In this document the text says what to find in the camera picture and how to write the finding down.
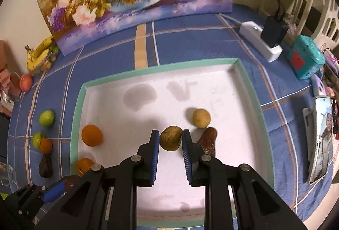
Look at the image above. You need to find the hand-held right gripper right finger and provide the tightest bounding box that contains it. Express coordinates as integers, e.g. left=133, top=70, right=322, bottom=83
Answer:
left=181, top=129, right=305, bottom=230

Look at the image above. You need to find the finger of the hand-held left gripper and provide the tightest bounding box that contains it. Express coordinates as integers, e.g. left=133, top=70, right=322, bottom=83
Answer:
left=11, top=180, right=67, bottom=223

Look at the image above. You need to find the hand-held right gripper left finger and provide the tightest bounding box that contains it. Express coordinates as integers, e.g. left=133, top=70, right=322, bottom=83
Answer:
left=34, top=129, right=160, bottom=230

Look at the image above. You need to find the dark brown avocado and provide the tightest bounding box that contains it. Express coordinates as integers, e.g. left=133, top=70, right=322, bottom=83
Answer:
left=196, top=127, right=218, bottom=158
left=39, top=154, right=53, bottom=179
left=64, top=175, right=81, bottom=191

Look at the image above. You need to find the tan longan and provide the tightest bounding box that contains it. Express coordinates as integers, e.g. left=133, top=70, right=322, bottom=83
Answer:
left=159, top=126, right=183, bottom=151
left=192, top=109, right=211, bottom=129

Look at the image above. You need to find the orange mandarin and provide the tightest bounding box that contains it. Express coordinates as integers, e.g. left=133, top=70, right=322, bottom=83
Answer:
left=39, top=138, right=53, bottom=154
left=77, top=158, right=95, bottom=176
left=81, top=125, right=103, bottom=146

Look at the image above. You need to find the white tray teal rim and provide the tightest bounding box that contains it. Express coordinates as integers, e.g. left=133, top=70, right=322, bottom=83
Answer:
left=69, top=58, right=274, bottom=228

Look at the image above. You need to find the glass mug red logo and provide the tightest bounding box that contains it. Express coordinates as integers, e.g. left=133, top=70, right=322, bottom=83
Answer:
left=0, top=162, right=15, bottom=187

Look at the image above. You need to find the green jujube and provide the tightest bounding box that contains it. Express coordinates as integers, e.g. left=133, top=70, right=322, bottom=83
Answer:
left=39, top=110, right=56, bottom=127
left=32, top=132, right=45, bottom=147

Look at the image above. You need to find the red apple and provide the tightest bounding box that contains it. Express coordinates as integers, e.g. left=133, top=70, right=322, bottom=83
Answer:
left=19, top=74, right=34, bottom=92

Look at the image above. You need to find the blue plaid tablecloth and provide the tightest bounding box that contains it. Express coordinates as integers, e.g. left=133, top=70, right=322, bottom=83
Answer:
left=7, top=4, right=337, bottom=230

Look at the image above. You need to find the white phone holder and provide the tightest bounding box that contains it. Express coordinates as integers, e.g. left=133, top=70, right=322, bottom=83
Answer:
left=303, top=107, right=318, bottom=140

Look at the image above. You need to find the yellow banana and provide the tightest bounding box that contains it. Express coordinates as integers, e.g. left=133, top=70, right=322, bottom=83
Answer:
left=26, top=48, right=51, bottom=72
left=25, top=36, right=55, bottom=59

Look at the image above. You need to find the clear plastic punnet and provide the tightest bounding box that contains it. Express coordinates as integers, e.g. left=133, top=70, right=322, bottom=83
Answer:
left=40, top=46, right=60, bottom=72

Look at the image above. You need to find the smartphone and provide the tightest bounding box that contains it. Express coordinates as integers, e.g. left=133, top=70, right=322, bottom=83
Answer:
left=308, top=96, right=335, bottom=184

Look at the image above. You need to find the white power strip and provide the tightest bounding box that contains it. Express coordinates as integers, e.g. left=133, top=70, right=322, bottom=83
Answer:
left=239, top=21, right=283, bottom=63

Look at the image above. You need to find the lilac plastic item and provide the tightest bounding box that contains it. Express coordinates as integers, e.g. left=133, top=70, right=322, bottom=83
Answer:
left=311, top=75, right=327, bottom=97

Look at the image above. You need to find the black charger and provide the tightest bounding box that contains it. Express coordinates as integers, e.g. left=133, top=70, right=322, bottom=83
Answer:
left=261, top=15, right=289, bottom=48

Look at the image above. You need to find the teal box red label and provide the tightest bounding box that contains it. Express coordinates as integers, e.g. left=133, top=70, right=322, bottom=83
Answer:
left=287, top=35, right=326, bottom=80

